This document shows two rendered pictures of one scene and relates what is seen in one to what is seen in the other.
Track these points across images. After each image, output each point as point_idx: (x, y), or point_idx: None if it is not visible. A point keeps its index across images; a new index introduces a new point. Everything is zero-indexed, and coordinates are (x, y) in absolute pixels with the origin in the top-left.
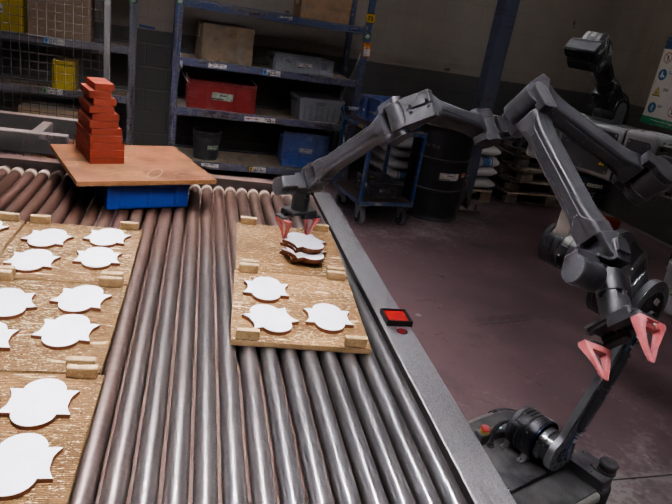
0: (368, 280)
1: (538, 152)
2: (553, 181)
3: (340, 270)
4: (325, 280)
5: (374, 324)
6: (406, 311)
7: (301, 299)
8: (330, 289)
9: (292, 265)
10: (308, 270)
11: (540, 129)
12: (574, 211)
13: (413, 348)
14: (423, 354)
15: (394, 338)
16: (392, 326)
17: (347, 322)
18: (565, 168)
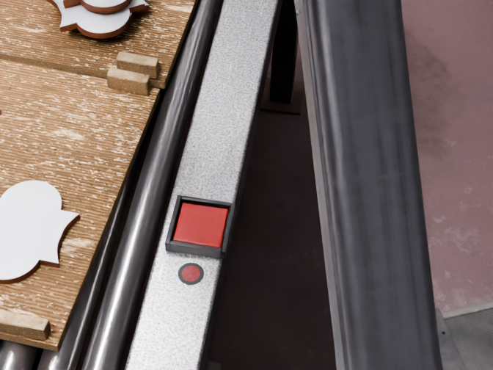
0: (224, 83)
1: (305, 87)
2: (320, 217)
3: (145, 67)
4: (104, 90)
5: (135, 246)
6: (232, 213)
7: (6, 156)
8: (95, 124)
9: (61, 34)
10: (86, 53)
11: (313, 7)
12: (341, 359)
13: (179, 338)
14: (190, 362)
15: (155, 297)
16: (178, 254)
17: (48, 254)
18: (353, 194)
